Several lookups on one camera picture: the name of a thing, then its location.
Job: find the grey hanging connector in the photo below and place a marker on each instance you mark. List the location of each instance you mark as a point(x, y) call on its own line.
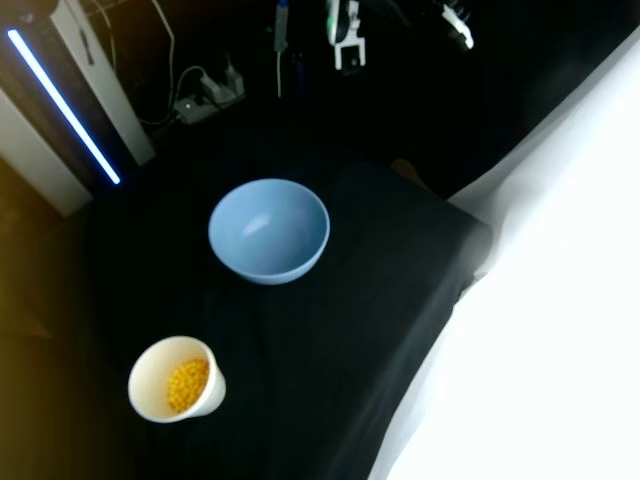
point(281, 27)

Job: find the blue bowl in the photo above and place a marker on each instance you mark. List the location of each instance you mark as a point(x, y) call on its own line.
point(270, 235)

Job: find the computer tower with light strip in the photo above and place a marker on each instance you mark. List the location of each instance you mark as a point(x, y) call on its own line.
point(75, 120)

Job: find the grey power strip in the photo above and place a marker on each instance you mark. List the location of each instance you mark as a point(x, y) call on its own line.
point(192, 109)

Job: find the black table cloth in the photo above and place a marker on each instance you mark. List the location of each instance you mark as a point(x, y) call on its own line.
point(325, 360)

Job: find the white paper cup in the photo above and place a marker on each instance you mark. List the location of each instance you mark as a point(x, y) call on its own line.
point(150, 385)

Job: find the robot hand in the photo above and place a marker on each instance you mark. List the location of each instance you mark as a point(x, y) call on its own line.
point(457, 22)

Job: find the white backdrop sheet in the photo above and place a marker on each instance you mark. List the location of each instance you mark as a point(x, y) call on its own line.
point(550, 300)

